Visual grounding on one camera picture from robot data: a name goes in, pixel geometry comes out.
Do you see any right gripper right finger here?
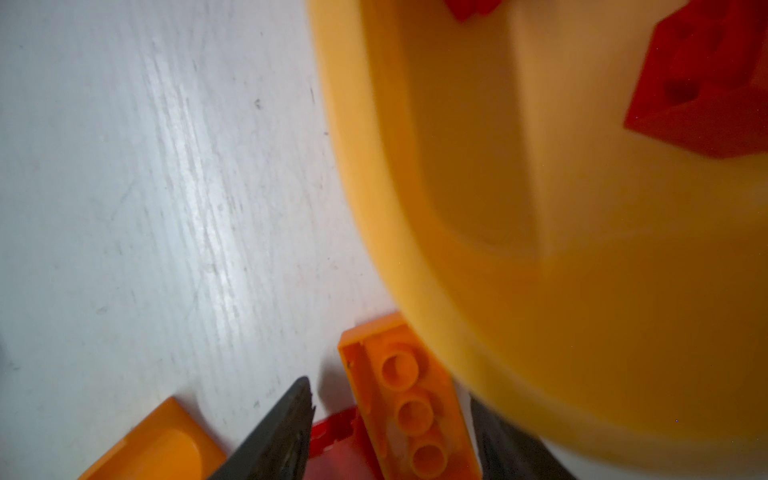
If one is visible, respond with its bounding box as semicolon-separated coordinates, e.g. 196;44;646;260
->
470;396;576;480

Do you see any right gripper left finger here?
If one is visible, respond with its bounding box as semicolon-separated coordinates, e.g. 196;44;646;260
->
210;376;315;480

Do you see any orange lego top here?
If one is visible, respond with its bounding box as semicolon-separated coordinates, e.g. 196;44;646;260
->
338;313;482;479

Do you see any orange curved lego piece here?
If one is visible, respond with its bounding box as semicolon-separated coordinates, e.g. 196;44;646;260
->
81;397;226;480

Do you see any red lego brick small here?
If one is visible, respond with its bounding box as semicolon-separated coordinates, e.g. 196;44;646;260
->
624;1;767;159

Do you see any red lego right panel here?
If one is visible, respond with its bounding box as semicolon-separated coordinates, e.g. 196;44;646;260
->
304;407;384;480

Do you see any yellow plastic bin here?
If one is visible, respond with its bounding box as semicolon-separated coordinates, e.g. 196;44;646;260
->
308;1;767;476

